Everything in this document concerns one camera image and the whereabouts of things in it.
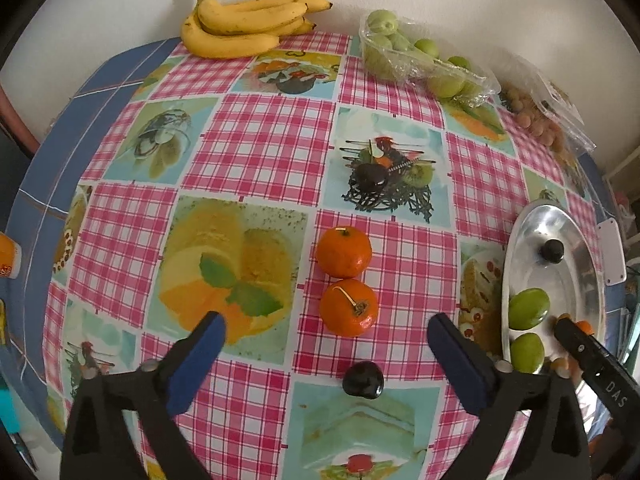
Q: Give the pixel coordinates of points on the dark plum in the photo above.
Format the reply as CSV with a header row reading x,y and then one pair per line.
x,y
552,251
363,380

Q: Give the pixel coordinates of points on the green mango back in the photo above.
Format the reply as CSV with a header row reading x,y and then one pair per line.
x,y
527,353

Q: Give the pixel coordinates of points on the checkered fruit print tablecloth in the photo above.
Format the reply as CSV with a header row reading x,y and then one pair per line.
x,y
171,185

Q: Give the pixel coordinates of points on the orange plastic cup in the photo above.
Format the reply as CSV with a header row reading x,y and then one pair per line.
x,y
10,257

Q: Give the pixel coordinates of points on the small back mandarin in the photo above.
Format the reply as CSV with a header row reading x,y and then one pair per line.
x,y
343,252

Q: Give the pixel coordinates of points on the green mango front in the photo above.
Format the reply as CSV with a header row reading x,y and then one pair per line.
x,y
528,308

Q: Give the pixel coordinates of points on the mandarin with stem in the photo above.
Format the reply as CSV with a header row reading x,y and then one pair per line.
x,y
348,308

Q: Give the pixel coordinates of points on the yellow banana bunch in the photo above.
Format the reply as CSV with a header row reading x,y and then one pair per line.
x,y
247,28

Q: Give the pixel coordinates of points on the green mango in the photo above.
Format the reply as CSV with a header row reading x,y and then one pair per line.
x,y
527,353
528,308

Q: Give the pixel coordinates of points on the brown kiwi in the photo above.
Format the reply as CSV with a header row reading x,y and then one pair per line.
x,y
559,364

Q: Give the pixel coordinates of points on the white power adapter box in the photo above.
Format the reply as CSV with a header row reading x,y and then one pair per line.
x,y
612,252

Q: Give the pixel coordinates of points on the large metal bowl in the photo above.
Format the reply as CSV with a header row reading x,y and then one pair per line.
x,y
573,285

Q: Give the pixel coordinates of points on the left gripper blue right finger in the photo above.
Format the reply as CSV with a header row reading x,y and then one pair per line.
x,y
467,368

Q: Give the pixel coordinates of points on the clear tray of green plums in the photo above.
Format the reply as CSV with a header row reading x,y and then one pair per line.
x,y
403,51

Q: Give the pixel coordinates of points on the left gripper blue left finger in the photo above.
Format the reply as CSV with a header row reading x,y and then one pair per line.
x,y
190,359

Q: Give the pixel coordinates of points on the large orange mandarin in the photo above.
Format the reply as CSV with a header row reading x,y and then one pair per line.
x,y
583,325

